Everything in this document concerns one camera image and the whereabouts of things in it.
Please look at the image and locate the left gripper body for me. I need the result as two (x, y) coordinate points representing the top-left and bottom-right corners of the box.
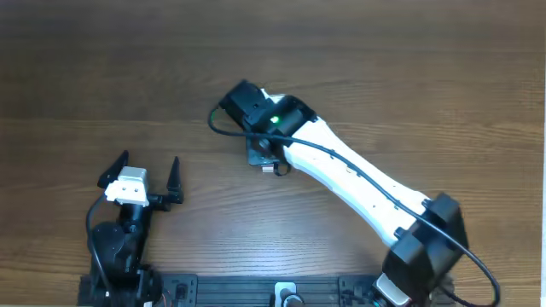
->
(147, 194), (174, 212)

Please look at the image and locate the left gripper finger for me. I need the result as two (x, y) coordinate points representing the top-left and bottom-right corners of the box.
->
(166, 155), (185, 204)
(96, 149), (130, 189)

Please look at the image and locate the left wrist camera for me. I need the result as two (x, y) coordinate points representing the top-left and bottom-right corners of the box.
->
(104, 165), (151, 208)

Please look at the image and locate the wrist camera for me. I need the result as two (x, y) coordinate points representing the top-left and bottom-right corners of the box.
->
(104, 165), (151, 208)
(259, 88), (286, 105)

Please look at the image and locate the mounting rail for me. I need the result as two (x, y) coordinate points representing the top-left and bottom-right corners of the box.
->
(78, 272), (456, 307)

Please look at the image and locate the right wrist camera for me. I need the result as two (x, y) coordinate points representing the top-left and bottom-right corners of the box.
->
(259, 88), (286, 105)

